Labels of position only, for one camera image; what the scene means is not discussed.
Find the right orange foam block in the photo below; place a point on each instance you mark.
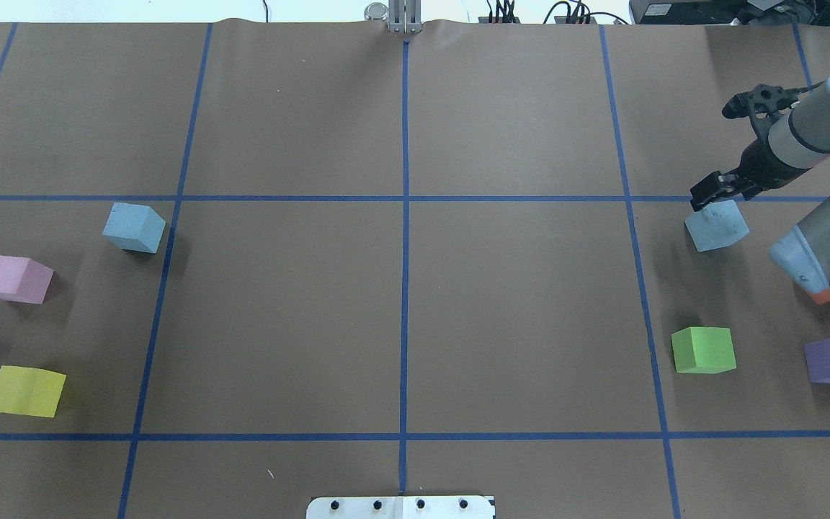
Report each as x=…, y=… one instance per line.
x=819, y=297

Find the light pink foam block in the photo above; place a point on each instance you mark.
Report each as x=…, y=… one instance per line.
x=23, y=280

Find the light blue block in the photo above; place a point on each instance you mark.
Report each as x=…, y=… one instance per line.
x=716, y=226
x=134, y=227

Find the yellow foam block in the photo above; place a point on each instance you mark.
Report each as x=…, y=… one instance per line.
x=26, y=391

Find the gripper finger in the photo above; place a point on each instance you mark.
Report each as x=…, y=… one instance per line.
x=706, y=195
x=715, y=179

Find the aluminium frame post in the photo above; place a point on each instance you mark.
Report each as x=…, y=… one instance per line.
x=404, y=16

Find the green foam block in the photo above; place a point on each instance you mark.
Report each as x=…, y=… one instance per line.
x=703, y=350

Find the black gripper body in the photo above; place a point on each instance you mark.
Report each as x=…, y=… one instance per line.
x=766, y=163

